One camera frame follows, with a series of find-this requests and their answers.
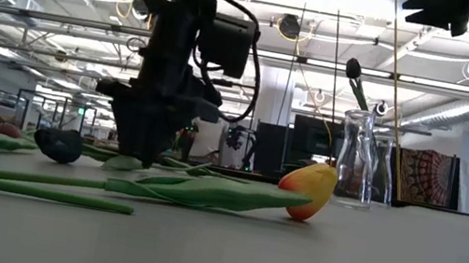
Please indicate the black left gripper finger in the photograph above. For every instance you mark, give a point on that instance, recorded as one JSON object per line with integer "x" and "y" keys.
{"x": 133, "y": 129}
{"x": 170, "y": 133}

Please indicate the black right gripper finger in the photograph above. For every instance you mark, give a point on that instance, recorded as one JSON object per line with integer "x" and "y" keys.
{"x": 423, "y": 10}
{"x": 441, "y": 1}

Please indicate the yellow orange artificial tulip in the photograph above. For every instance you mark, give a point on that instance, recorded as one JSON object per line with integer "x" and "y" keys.
{"x": 311, "y": 186}

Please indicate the black background robot arm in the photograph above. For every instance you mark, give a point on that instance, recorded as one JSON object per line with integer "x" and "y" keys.
{"x": 235, "y": 141}

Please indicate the clear glass vase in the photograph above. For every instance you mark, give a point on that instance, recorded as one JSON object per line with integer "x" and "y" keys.
{"x": 385, "y": 174}
{"x": 353, "y": 169}

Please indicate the ceiling light bar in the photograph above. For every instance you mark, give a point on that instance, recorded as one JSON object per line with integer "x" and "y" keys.
{"x": 435, "y": 83}

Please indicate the black partition panel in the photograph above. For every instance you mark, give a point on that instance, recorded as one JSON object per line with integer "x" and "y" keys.
{"x": 269, "y": 149}

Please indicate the black monitor screen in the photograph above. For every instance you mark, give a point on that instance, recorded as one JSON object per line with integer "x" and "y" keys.
{"x": 313, "y": 139}

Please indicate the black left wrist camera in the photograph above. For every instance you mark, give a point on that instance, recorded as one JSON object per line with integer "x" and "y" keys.
{"x": 227, "y": 45}

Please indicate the black metal camera frame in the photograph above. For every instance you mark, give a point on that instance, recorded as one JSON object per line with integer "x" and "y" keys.
{"x": 228, "y": 83}

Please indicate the black metal shelf frame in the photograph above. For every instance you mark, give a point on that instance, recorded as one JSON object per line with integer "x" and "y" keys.
{"x": 56, "y": 96}

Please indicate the patterned wall tapestry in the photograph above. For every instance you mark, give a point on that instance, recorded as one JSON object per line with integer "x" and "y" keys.
{"x": 425, "y": 176}

